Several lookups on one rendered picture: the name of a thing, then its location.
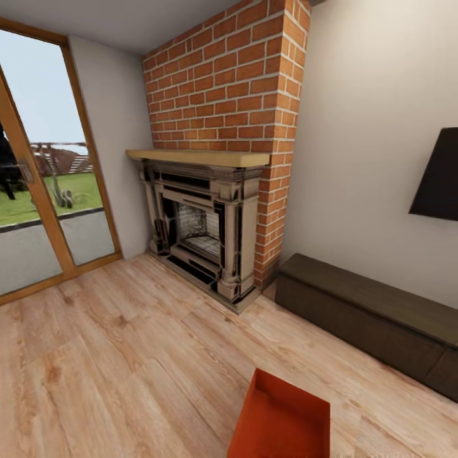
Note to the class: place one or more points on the wall mounted tv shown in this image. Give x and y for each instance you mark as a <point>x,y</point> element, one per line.
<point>437,194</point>

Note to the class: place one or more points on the cabinet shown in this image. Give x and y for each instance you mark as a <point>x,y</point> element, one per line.
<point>415,335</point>

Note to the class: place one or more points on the storage box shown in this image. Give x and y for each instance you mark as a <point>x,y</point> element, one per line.
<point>280,420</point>

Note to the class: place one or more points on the wood fireplace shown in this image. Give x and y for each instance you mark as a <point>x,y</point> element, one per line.
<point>204,225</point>

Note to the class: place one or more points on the countertop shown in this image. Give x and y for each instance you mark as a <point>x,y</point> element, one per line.
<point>205,157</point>

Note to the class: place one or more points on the door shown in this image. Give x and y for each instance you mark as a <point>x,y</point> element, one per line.
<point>55,219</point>

